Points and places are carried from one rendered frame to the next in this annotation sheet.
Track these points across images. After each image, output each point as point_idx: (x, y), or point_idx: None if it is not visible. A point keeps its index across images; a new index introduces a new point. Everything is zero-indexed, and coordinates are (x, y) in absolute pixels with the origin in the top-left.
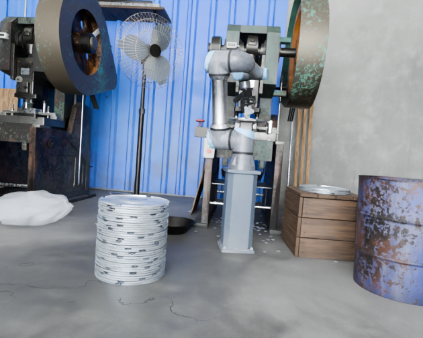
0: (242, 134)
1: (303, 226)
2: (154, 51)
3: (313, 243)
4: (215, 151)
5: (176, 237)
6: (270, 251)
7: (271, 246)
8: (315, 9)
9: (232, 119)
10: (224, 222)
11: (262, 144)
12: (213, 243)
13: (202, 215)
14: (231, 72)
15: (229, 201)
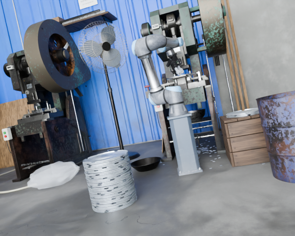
0: (171, 91)
1: (232, 143)
2: (106, 47)
3: (243, 154)
4: None
5: (149, 172)
6: (215, 167)
7: (217, 163)
8: None
9: (170, 78)
10: (176, 155)
11: (195, 91)
12: (174, 170)
13: (166, 152)
14: None
15: (174, 139)
